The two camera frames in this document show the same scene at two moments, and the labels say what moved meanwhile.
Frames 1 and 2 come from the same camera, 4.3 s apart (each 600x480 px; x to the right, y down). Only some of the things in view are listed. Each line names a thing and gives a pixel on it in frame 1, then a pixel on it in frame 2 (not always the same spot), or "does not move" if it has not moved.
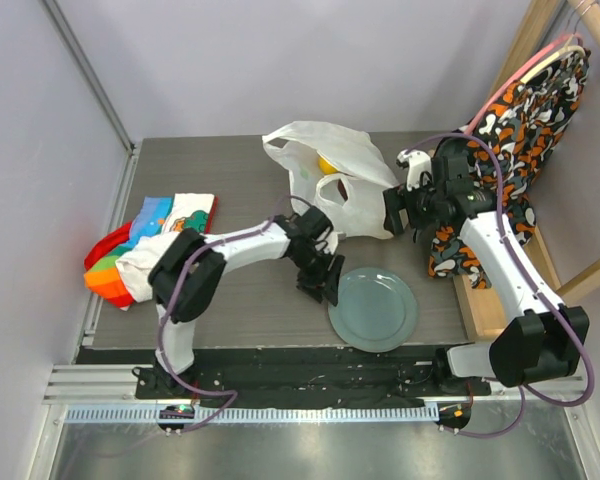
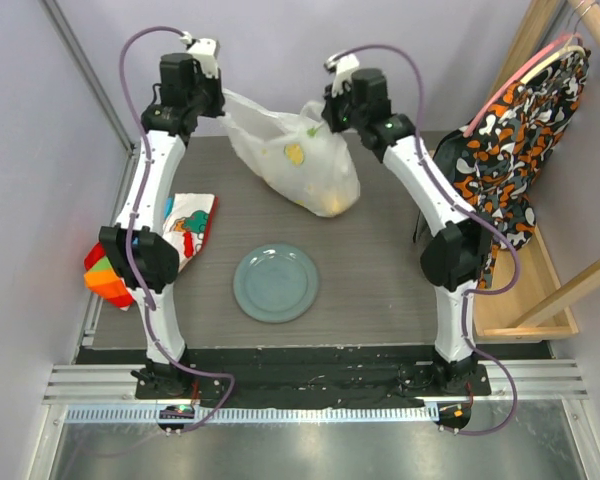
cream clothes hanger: (551, 59) does not move
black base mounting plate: (309, 376) does not move
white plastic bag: (338, 169) → (298, 155)
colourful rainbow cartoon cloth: (120, 263) does not move
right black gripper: (395, 211) → (333, 116)
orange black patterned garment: (510, 146) does not move
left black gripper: (312, 284) → (217, 111)
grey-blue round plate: (376, 310) → (275, 283)
